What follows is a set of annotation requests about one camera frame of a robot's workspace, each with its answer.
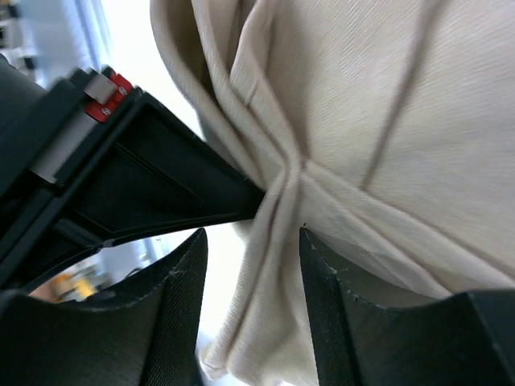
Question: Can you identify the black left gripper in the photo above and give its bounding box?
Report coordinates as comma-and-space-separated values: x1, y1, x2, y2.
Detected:
1, 60, 264, 290

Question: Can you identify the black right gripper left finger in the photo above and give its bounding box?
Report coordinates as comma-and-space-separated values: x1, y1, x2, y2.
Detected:
1, 229, 208, 385

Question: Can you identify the beige cloth napkin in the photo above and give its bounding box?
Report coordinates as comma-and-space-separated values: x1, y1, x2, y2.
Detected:
150, 1, 514, 385

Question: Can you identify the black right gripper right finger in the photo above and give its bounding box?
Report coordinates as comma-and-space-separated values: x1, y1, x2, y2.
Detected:
299, 228, 514, 385

